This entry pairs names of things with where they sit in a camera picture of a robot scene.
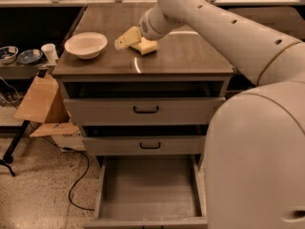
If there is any yellow sponge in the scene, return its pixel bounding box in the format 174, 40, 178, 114
132, 37, 158, 55

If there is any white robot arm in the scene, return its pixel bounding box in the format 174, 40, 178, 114
138, 0, 305, 229

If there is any grey top drawer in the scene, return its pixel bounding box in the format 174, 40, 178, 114
64, 81, 224, 126

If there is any grey three-drawer cabinet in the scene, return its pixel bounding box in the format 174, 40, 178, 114
51, 3, 236, 229

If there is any grey open bottom drawer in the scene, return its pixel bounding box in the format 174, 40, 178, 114
84, 155, 208, 229

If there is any white bowl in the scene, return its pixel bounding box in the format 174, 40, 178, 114
64, 32, 108, 60

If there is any white paper cup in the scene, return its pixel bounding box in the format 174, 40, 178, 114
41, 43, 58, 64

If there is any brown cardboard box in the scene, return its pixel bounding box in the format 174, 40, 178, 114
14, 73, 79, 137

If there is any grey side shelf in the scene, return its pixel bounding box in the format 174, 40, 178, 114
0, 61, 55, 80

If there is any blue patterned bowl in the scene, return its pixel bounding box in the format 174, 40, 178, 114
0, 46, 18, 64

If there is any black floor cable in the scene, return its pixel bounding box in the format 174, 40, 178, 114
58, 147, 96, 212

